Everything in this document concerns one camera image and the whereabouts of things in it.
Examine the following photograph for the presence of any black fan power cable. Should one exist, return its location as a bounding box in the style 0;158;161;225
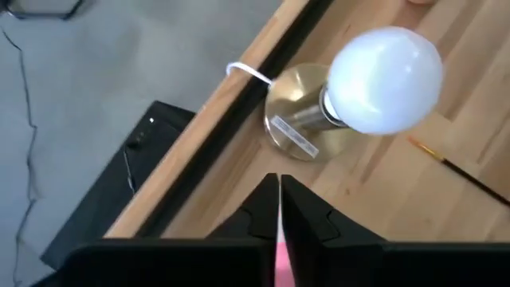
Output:
0;26;40;287

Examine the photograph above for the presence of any black paintbrush orange ferrule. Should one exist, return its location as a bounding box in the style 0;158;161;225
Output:
407;135;510;209

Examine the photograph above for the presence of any white lamp cable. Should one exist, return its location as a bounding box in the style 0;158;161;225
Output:
226;61;275;87

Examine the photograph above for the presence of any brass lamp with white bulb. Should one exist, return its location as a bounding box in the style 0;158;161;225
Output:
264;26;445;163

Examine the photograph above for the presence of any black floor unit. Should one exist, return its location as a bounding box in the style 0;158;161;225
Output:
39;100;197;272

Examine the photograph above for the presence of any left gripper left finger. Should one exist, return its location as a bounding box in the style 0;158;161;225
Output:
206;173;279;241

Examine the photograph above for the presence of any large pink paint bottle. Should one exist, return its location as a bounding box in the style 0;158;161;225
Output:
274;230;296;287

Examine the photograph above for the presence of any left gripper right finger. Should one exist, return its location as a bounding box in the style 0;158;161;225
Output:
280;174;386;287

